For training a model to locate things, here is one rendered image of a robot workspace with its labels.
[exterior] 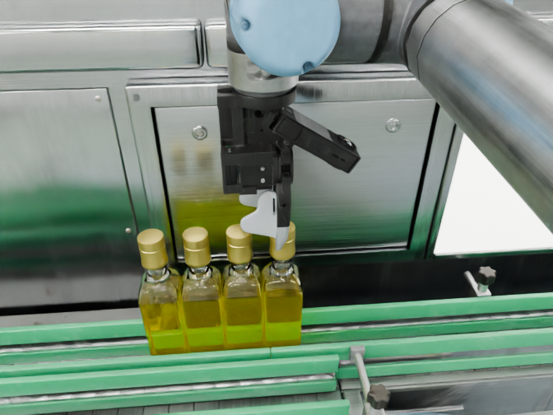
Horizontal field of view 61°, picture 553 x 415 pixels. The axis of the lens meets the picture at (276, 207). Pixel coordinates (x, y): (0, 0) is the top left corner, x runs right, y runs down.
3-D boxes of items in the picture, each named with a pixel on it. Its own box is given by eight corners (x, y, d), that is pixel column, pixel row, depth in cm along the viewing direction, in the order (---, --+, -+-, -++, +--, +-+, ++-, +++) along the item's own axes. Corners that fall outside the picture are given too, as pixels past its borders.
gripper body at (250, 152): (224, 167, 60) (216, 76, 53) (290, 165, 61) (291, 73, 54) (224, 200, 54) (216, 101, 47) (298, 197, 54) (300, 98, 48)
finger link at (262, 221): (241, 250, 61) (238, 185, 57) (286, 248, 61) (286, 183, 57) (242, 263, 58) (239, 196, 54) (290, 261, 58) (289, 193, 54)
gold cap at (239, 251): (252, 247, 66) (251, 221, 63) (253, 263, 63) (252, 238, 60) (227, 248, 65) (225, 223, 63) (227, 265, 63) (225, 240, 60)
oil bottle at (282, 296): (295, 349, 80) (299, 254, 68) (299, 377, 76) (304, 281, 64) (262, 352, 80) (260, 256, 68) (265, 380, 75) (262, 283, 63)
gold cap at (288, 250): (293, 243, 66) (294, 217, 63) (296, 259, 63) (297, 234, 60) (268, 244, 65) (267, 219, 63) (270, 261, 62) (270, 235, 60)
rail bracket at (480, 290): (467, 302, 90) (485, 249, 82) (482, 330, 84) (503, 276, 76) (447, 304, 89) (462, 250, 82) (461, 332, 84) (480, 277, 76)
